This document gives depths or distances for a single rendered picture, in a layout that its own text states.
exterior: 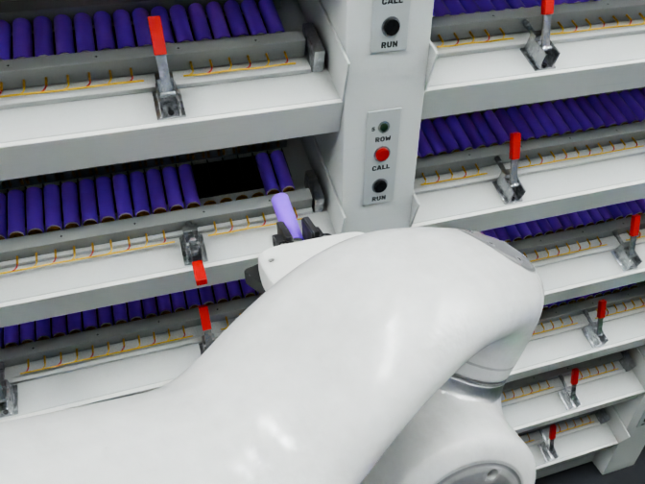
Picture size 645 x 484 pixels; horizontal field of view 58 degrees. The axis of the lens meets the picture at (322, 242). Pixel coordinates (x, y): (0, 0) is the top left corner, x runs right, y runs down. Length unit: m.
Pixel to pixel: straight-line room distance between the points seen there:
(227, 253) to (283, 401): 0.52
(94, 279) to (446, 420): 0.51
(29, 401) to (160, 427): 0.68
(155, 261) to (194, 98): 0.21
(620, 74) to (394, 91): 0.31
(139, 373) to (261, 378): 0.64
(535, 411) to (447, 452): 1.04
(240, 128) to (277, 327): 0.42
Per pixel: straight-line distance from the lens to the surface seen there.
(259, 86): 0.65
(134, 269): 0.72
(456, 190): 0.83
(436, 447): 0.29
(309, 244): 0.49
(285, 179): 0.77
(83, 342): 0.86
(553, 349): 1.18
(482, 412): 0.31
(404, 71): 0.66
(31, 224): 0.76
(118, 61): 0.65
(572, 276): 1.05
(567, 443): 1.53
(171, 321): 0.85
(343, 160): 0.68
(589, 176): 0.94
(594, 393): 1.40
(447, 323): 0.23
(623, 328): 1.27
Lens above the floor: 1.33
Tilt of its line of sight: 37 degrees down
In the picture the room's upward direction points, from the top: straight up
